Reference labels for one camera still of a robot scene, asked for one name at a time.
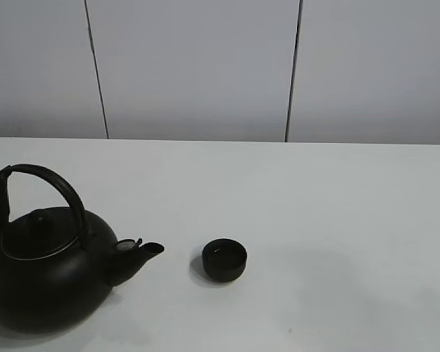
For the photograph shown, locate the black round teapot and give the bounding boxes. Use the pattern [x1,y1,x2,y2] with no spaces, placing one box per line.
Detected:
[0,164,164,333]

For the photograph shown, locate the small black teacup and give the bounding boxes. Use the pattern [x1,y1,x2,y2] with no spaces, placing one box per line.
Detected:
[201,238,248,283]

